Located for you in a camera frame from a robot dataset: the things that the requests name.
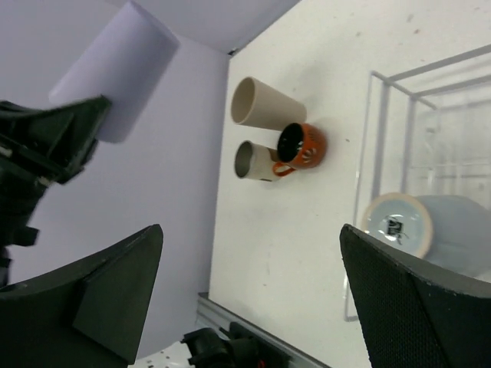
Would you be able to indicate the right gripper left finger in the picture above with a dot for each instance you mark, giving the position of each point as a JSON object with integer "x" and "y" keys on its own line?
{"x": 89, "y": 313}

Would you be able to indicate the orange ceramic mug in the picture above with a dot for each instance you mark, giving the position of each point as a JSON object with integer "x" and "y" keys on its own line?
{"x": 300, "y": 146}

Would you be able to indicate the beige plastic cup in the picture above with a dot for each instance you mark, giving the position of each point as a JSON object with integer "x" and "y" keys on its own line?
{"x": 256, "y": 104}

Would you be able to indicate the aluminium mounting rail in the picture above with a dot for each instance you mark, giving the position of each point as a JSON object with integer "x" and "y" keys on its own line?
{"x": 245, "y": 326}

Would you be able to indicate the grey mug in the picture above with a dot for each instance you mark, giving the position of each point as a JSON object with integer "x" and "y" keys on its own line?
{"x": 451, "y": 231}

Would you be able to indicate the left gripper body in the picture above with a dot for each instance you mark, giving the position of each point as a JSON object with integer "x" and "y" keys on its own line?
{"x": 19, "y": 136}

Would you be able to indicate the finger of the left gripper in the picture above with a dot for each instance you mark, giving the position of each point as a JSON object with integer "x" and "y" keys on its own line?
{"x": 72, "y": 124}

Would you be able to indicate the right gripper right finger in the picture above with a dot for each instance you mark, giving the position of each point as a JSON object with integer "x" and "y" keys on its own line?
{"x": 414, "y": 313}

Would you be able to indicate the white wire dish rack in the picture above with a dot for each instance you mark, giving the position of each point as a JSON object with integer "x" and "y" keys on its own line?
{"x": 426, "y": 131}

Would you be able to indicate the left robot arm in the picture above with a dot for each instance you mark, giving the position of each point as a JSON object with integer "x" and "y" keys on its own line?
{"x": 21, "y": 191}

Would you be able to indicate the lavender plastic cup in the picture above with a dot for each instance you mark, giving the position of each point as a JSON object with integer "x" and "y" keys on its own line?
{"x": 124, "y": 63}

